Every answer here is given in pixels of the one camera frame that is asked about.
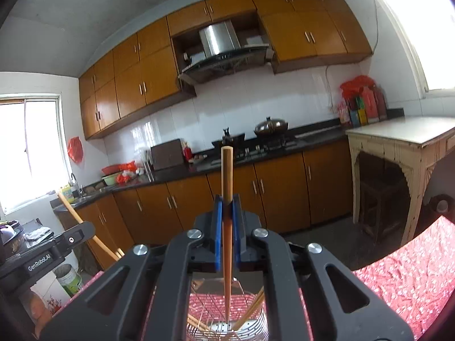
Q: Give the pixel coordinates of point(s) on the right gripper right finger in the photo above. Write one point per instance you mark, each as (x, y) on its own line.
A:
(249, 236)

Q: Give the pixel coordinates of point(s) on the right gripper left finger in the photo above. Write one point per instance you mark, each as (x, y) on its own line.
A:
(209, 232)

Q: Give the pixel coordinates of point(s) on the lower kitchen cabinets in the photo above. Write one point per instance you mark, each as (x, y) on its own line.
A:
(289, 190)

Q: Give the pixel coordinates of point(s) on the kitchen cabinets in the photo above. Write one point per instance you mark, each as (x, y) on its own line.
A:
(161, 64)
(289, 190)

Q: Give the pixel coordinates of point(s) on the upper kitchen cabinets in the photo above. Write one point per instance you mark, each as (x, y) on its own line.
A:
(161, 64)

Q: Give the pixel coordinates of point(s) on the paint bucket on floor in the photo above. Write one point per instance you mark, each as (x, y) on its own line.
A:
(69, 279)

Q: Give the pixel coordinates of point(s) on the pink floral tablecloth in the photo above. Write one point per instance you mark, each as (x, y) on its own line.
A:
(417, 282)

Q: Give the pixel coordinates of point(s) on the bowl with red bags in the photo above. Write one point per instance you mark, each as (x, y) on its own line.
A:
(119, 173)

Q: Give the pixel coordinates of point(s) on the red plastic bag hanging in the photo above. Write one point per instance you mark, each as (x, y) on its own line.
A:
(75, 150)

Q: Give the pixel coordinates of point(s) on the dark cutting board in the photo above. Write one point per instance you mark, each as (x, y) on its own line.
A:
(167, 155)

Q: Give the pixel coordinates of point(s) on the red bottle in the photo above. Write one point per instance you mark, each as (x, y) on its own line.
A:
(187, 152)

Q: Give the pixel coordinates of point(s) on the black wok on stove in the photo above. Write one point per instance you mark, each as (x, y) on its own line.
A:
(228, 139)

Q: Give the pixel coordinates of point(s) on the cream wooden side table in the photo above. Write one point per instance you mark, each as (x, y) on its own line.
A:
(416, 144)

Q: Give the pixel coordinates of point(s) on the red bag of condiments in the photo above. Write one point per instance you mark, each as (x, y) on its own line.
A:
(362, 102)

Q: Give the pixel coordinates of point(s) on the range hood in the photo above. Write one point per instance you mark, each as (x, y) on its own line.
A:
(222, 49)

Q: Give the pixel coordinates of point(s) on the wire metal utensil holder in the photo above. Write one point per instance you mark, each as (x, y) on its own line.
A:
(206, 302)

